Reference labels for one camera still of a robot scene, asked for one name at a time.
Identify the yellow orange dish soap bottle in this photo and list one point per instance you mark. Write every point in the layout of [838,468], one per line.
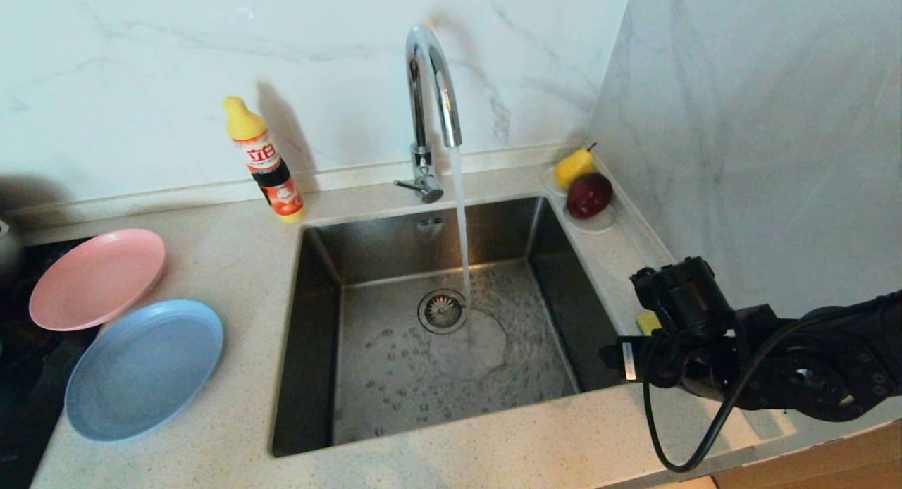
[262,158]

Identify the chrome gooseneck faucet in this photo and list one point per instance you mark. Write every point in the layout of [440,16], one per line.
[423,66]

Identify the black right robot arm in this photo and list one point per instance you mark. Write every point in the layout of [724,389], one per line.
[838,362]

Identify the black glass cooktop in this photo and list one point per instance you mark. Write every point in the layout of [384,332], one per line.
[21,432]

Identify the yellow green sponge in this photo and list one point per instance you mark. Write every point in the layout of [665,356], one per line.
[647,323]

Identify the light blue plate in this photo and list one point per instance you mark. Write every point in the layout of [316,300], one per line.
[141,369]

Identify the pink plate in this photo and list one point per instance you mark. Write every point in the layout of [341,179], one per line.
[99,281]

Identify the yellow pear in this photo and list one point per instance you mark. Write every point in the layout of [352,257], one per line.
[572,168]

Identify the metal sink drain strainer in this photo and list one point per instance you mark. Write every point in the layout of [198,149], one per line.
[440,311]

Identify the small white dish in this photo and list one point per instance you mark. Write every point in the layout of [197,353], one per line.
[599,225]

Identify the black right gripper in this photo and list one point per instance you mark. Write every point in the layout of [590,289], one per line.
[687,299]

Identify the stainless steel sink basin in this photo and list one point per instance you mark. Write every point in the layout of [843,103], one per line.
[394,404]

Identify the dark red apple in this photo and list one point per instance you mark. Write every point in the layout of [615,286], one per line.
[588,195]

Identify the silver kettle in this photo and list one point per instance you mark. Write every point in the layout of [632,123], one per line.
[7,253]

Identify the light wooden cabinet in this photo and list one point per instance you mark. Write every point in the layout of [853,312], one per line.
[831,464]

